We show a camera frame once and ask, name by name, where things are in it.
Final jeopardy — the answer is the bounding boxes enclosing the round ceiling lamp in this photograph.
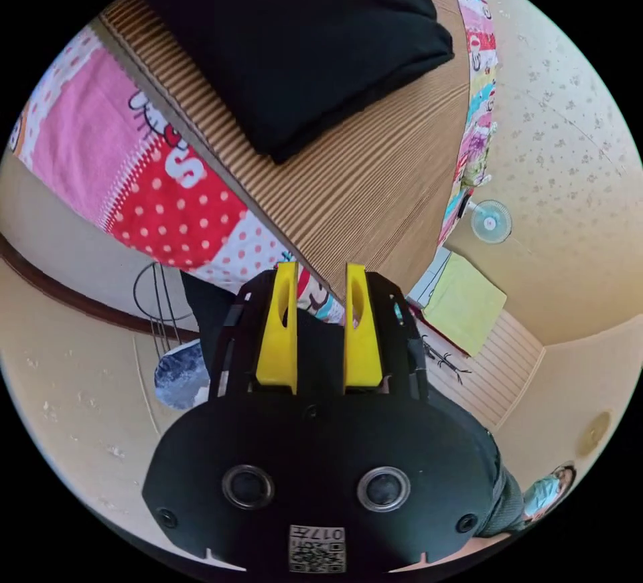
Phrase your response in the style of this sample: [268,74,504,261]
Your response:
[575,410,613,459]

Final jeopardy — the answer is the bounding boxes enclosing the yellow-green curtain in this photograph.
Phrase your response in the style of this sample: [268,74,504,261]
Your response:
[421,251,508,358]

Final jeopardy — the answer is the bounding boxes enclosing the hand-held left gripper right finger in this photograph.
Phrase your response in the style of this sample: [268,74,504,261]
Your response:
[343,263,386,389]

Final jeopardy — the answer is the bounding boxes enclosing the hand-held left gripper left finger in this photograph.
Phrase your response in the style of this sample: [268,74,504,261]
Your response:
[255,261,299,389]

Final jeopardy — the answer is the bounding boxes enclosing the black wire stool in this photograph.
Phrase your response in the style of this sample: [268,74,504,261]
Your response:
[132,261,212,411]

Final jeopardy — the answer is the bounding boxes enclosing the white fan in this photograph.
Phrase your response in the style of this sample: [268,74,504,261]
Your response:
[457,199,513,246]

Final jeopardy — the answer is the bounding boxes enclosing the person's body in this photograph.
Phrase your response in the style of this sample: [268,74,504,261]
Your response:
[180,269,577,539]

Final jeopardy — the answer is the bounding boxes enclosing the black pants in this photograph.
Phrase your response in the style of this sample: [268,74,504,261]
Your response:
[138,0,456,166]

